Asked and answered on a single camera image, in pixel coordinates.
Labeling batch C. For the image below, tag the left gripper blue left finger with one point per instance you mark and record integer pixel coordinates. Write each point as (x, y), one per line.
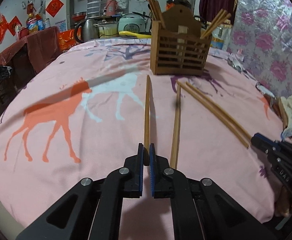
(133, 186)

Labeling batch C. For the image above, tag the pink thermos jug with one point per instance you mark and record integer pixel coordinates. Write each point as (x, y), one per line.
(111, 7)

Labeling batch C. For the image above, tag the white rice cooker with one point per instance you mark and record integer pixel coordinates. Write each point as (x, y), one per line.
(132, 22)

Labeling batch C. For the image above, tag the chopstick in holder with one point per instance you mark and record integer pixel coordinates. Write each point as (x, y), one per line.
(157, 13)
(219, 19)

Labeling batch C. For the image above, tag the red covered side table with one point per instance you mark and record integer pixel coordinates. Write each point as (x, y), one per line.
(30, 55)

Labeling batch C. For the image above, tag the dark soy sauce bottle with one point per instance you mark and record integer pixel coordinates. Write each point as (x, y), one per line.
(172, 3)

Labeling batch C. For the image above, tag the wooden chopstick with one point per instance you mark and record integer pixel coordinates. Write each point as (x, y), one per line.
(176, 131)
(201, 123)
(147, 115)
(225, 115)

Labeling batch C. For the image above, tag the white refrigerator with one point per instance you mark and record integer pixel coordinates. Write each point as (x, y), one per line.
(59, 13)

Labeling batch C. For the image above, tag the chopstick in holder left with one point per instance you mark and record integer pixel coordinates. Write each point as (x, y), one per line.
(157, 13)

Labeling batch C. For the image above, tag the metal spoon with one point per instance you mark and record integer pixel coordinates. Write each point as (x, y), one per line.
(236, 65)

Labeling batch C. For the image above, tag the wooden slatted utensil holder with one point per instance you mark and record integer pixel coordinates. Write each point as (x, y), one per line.
(178, 46)

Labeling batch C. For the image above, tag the cooking oil bottle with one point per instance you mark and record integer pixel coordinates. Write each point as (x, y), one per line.
(32, 23)

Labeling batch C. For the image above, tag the clear plastic jar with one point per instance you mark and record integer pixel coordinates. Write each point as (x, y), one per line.
(221, 37)

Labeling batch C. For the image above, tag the stacked grey steamer container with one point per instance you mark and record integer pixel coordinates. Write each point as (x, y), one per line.
(93, 8)

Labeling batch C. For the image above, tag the yellow ladle handle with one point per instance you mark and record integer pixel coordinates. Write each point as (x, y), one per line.
(136, 35)

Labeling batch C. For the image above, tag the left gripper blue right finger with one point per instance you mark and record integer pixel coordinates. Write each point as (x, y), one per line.
(160, 187)

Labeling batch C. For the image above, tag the chopstick in holder right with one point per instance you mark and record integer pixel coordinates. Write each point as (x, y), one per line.
(219, 19)

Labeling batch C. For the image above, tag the stainless electric kettle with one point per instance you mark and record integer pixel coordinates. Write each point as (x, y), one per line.
(86, 30)

